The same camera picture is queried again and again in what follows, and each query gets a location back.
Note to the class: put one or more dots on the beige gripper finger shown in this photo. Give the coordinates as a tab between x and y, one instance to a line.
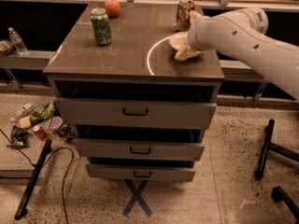
185	52
193	16

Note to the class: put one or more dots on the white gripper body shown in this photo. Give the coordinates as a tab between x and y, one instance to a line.
196	34

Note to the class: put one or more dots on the white paper bowl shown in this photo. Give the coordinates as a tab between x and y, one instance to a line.
178	39

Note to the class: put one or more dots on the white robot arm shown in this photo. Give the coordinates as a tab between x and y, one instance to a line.
240	34

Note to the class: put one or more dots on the brown patterned can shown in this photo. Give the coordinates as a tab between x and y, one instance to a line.
183	15

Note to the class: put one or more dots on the green soda can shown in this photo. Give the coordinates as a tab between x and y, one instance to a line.
101	26

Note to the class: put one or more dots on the small red can on floor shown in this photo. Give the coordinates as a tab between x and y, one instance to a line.
39	132

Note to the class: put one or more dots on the bowl on left ledge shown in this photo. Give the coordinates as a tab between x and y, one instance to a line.
6	47

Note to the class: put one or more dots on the grey drawer cabinet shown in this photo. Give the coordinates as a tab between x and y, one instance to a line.
137	65

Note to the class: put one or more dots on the red apple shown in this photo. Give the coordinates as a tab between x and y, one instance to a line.
113	8

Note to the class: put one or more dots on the black stand leg right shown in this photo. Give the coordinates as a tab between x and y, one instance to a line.
268	145

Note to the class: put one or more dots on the black stand leg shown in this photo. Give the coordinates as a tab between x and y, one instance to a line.
268	145
21	210

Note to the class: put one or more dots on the top grey drawer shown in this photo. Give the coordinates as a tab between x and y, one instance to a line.
145	114

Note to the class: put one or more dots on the grey drawer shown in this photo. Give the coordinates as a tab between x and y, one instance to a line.
137	150
140	173
145	114

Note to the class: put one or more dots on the middle grey drawer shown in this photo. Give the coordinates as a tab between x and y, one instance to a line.
137	150

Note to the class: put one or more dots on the colourful snack packet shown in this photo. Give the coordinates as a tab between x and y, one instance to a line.
66	133

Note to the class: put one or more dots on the white mesh patterned packet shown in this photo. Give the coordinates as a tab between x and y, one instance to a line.
55	123

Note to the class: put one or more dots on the bottom grey drawer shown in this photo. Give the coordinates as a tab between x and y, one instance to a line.
140	173

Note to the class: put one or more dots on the blue tape cross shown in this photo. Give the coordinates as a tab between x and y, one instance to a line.
136	198

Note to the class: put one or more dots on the green chip bag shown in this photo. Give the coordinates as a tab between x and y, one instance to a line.
42	112

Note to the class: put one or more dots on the clear plastic water bottle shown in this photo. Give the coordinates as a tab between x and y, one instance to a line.
17	41

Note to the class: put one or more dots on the clear bottle on floor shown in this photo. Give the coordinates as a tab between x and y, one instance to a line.
22	112

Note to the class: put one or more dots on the black base foot right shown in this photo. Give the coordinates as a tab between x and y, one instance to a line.
280	195

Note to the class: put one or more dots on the yellow sponge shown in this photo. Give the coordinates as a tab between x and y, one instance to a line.
25	122

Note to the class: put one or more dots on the dark blue snack bag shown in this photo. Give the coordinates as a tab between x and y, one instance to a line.
18	137

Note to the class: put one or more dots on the black stand leg left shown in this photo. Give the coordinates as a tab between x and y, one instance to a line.
21	210

